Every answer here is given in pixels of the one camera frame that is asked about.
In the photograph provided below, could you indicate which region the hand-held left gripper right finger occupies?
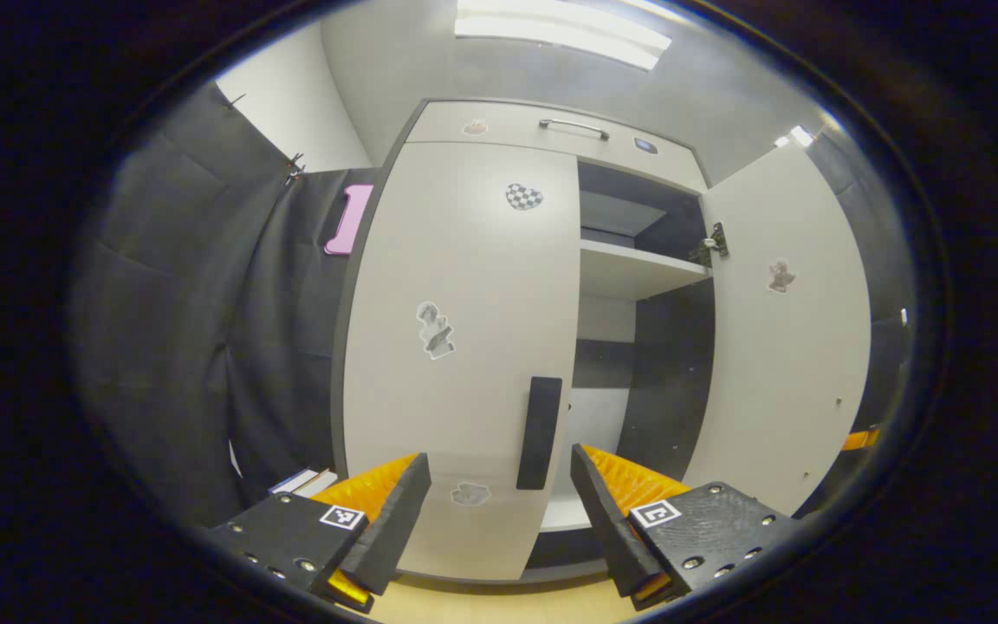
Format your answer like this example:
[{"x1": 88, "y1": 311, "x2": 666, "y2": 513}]
[{"x1": 570, "y1": 444, "x2": 799, "y2": 612}]

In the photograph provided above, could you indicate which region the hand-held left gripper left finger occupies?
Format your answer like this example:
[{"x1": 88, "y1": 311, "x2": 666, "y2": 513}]
[{"x1": 209, "y1": 452, "x2": 432, "y2": 614}]

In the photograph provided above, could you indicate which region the grey double-door shoe cabinet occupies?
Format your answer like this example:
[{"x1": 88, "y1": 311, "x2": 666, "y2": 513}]
[{"x1": 330, "y1": 97, "x2": 872, "y2": 583}]

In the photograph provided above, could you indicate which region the white cabinet shelf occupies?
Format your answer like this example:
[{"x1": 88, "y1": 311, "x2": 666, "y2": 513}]
[{"x1": 580, "y1": 238, "x2": 712, "y2": 302}]

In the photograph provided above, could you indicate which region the grey cabinet door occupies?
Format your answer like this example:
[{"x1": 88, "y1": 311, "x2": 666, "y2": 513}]
[
  {"x1": 681, "y1": 143, "x2": 872, "y2": 517},
  {"x1": 341, "y1": 141, "x2": 582, "y2": 582}
]

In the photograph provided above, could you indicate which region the dark blue book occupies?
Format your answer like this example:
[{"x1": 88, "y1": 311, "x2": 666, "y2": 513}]
[{"x1": 269, "y1": 468, "x2": 320, "y2": 497}]

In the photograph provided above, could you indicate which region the grey cabinet drawer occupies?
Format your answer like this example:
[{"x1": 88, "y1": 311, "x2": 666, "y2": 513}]
[{"x1": 404, "y1": 100, "x2": 710, "y2": 192}]

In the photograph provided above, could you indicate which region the black backdrop cloth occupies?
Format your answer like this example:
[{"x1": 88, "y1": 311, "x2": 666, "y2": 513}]
[{"x1": 66, "y1": 82, "x2": 916, "y2": 530}]

